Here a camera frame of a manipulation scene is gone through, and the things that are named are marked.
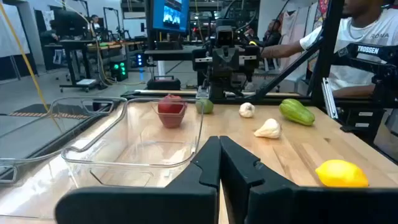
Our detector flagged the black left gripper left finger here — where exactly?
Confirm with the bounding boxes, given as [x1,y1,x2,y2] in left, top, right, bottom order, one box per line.
[54,136,222,224]

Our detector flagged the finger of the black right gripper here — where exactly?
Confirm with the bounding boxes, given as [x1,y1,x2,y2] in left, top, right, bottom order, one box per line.
[213,47,226,78]
[226,47,240,78]

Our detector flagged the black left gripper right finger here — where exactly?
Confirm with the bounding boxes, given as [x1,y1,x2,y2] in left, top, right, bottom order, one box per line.
[219,136,398,224]

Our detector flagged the small green lime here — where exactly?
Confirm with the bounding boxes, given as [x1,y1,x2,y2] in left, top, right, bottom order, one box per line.
[195,98,215,114]

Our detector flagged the white garlic bulb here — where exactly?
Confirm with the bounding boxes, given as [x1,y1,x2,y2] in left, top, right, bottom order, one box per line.
[238,102,256,119]
[253,118,283,139]

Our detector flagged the red orange apple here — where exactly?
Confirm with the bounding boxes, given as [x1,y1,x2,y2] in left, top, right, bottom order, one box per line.
[157,94,188,128]

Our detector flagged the green chayote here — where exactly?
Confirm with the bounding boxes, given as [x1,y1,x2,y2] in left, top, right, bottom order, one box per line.
[278,98,316,127]

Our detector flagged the large yellow lemon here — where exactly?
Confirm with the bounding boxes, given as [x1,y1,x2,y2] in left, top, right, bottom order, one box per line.
[315,159,370,189]

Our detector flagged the black carry case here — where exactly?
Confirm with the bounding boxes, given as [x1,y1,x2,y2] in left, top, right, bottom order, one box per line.
[146,75,182,91]

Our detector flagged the person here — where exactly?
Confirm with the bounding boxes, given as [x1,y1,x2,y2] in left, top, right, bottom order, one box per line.
[88,14,105,34]
[260,0,398,100]
[263,19,282,48]

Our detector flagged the large clear plastic bin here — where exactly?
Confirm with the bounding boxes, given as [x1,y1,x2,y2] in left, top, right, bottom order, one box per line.
[61,97,205,189]

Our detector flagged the blue lit monitor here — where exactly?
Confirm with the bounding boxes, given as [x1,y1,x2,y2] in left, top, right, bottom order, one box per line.
[151,0,190,34]

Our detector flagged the computer with green lights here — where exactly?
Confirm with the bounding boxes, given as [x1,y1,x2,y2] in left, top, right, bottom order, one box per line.
[109,60,129,83]

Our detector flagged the small clear plastic bin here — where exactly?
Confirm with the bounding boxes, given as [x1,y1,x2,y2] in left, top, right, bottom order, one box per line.
[0,96,127,184]

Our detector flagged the black mat orange stripes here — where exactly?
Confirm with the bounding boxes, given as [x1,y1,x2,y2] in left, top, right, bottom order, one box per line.
[7,103,94,121]

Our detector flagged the black standing desk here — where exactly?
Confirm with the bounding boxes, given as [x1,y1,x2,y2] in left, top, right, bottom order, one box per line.
[44,39,102,93]

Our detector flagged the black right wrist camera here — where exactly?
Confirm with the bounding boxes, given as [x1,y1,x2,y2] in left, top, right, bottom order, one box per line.
[215,25,234,48]

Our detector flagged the silver aluminium rail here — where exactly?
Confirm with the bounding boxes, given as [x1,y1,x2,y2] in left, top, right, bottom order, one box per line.
[321,77,340,120]

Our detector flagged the yellow cable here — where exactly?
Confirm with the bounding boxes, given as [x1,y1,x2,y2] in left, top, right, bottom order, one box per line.
[0,2,62,127]

